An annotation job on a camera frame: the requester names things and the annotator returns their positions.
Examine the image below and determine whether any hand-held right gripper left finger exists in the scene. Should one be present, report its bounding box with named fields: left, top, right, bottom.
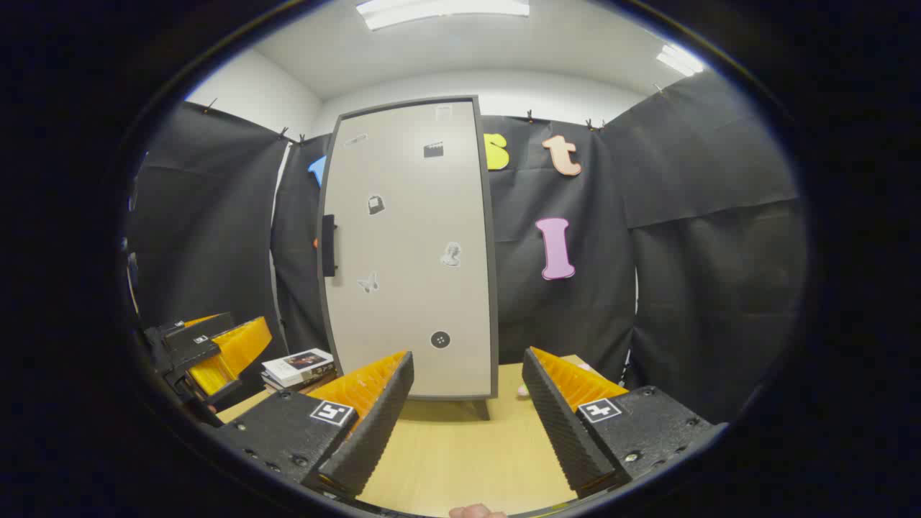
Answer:
left=214, top=350, right=416, bottom=499

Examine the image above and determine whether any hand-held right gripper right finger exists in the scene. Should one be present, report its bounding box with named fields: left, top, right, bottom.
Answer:
left=522, top=347, right=715, bottom=499

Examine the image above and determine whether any dark grey cabinet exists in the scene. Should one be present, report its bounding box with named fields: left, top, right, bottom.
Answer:
left=317, top=95, right=500, bottom=422

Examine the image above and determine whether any grey cabinet door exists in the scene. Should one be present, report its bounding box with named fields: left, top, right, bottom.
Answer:
left=322, top=101, right=494, bottom=398

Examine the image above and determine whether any pink and green plush toy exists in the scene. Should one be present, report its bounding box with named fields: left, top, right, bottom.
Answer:
left=517, top=362, right=596, bottom=399

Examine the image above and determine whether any white book with photo cover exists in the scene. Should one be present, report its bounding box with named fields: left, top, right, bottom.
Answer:
left=261, top=348, right=336, bottom=386

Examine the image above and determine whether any dark thin book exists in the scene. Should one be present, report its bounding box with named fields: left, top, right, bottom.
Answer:
left=263, top=371, right=339, bottom=395

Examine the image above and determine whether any black backdrop cloth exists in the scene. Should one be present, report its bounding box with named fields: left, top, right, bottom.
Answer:
left=126, top=68, right=810, bottom=425

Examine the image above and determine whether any small ceiling light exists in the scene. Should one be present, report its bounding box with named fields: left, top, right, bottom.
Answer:
left=656, top=45, right=704, bottom=76

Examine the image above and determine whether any long ceiling light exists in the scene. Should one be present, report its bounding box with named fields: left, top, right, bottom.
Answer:
left=356, top=0, right=531, bottom=31

